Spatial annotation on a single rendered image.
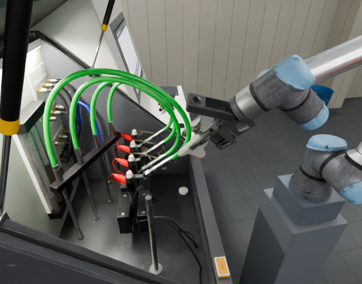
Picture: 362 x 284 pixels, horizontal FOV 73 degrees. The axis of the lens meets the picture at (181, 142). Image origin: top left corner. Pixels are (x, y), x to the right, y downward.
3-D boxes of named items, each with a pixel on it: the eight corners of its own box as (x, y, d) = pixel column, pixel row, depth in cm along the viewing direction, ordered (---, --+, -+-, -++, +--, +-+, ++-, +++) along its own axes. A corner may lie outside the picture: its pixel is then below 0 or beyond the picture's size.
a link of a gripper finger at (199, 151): (192, 170, 67) (216, 148, 64) (176, 159, 64) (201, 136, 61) (190, 163, 70) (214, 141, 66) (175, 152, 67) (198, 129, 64)
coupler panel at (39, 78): (66, 158, 89) (38, 74, 71) (56, 159, 88) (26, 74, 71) (75, 139, 99) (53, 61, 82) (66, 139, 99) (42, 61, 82)
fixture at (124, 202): (152, 244, 84) (149, 214, 76) (123, 247, 84) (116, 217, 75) (152, 177, 113) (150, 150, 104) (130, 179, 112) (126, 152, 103)
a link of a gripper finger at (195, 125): (193, 143, 75) (214, 137, 68) (178, 133, 72) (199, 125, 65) (195, 135, 76) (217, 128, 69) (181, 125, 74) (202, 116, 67)
